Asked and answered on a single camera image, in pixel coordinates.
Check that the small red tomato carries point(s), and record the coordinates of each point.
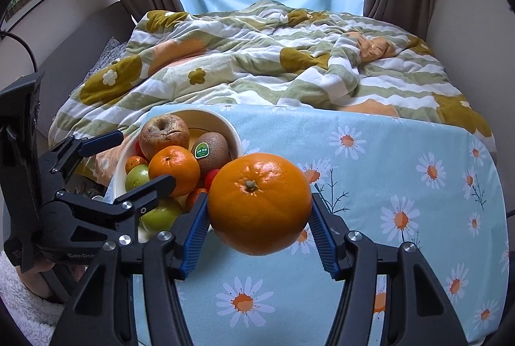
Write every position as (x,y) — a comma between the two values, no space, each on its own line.
(138,149)

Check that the person's left hand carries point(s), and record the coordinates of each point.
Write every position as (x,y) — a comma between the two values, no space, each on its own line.
(34,283)

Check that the person's left forearm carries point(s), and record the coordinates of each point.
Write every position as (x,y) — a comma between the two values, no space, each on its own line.
(24,309)

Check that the small green apple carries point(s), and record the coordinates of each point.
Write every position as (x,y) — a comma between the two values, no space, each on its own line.
(136,179)

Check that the light blue daisy tablecloth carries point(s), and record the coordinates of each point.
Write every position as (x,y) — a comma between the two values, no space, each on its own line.
(382,177)

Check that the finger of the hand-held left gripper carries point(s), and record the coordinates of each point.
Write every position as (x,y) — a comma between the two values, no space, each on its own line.
(100,143)
(157,191)

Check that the large green apple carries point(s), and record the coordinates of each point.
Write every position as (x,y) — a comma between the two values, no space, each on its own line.
(161,218)

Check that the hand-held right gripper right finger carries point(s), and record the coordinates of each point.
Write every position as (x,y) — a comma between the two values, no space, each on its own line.
(324,241)

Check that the small mandarin orange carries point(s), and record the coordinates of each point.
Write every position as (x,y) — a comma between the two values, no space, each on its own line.
(135,164)

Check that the cream fruit bowl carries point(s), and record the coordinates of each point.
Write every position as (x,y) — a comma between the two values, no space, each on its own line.
(219,124)

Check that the grey patterned bed sheet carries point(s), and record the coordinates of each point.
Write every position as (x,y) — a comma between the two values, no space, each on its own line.
(106,60)

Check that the kiwi with green sticker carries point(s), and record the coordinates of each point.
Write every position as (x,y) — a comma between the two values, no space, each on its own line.
(213,155)

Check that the large orange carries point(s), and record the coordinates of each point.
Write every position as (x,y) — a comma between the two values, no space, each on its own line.
(173,169)
(259,205)

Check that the wrinkled brown apple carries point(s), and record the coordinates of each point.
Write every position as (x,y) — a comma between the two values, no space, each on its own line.
(163,134)

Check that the flower print striped blanket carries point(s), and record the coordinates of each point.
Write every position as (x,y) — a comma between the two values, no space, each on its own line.
(261,64)

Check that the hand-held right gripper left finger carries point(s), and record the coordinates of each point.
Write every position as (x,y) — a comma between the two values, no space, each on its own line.
(195,237)

